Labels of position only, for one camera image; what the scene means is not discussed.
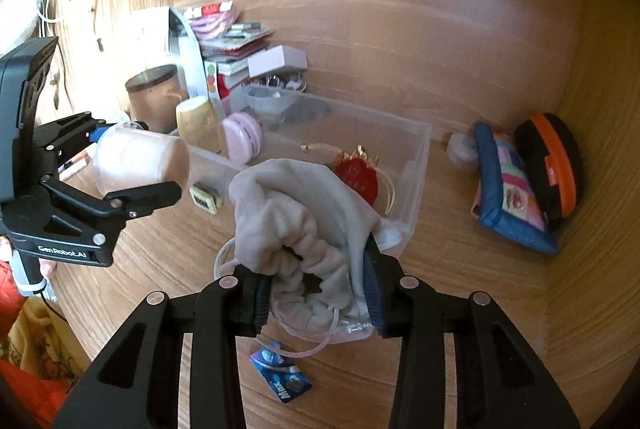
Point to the stack of books and packets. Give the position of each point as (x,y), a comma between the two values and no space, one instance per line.
(225,44)

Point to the blue razor blade box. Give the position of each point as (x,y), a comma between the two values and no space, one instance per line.
(280,373)

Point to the pink round case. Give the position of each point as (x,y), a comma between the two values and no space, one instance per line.
(243,137)

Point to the white drawstring pouch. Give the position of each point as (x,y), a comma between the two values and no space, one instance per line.
(298,223)

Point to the white fluffy ball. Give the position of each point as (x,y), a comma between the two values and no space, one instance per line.
(462,151)

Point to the blue patchwork pouch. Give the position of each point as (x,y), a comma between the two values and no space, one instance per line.
(507,204)

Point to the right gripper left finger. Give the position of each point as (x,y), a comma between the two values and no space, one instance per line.
(134,381)

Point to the person hand on handle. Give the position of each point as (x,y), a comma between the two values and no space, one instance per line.
(46,267)

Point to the clear plastic storage bin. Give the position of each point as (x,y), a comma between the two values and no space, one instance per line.
(312,128)

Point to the black orange round case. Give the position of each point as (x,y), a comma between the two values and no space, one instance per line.
(553,165)

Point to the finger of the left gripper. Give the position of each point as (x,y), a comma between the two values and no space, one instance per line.
(129,203)
(65,138)

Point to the red charm with gold cord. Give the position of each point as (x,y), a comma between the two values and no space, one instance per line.
(359,171)

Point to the small white box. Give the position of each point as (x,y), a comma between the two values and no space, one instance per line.
(280,59)

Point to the frosted pink candle jar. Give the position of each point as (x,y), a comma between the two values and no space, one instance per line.
(128,157)

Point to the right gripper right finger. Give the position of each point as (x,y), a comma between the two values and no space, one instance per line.
(469,343)

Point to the gold paper cup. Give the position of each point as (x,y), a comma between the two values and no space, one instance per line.
(198,124)

